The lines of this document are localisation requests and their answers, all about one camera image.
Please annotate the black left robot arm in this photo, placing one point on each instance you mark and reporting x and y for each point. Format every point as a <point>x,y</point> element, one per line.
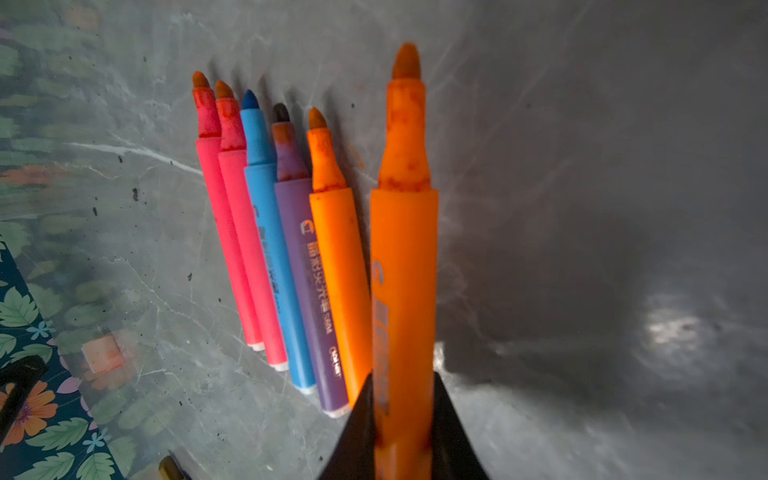
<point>23,375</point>

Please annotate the pink highlighter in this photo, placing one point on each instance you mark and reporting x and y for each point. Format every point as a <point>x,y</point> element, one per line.
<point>232,162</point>
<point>208,147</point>

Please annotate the gold brown pen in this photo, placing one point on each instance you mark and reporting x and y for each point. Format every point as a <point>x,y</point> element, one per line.
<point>169,469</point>

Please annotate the orange highlighter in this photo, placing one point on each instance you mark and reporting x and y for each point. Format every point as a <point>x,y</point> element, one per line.
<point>403,240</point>
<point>338,234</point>

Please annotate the purple highlighter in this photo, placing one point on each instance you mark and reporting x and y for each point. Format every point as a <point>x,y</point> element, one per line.
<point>293,187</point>

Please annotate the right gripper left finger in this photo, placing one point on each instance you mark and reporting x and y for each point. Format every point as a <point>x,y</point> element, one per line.
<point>353,456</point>

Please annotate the blue highlighter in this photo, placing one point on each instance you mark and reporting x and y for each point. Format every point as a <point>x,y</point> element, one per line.
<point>261,177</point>

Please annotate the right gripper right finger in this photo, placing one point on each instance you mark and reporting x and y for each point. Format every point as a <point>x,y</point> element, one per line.
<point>453,456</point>

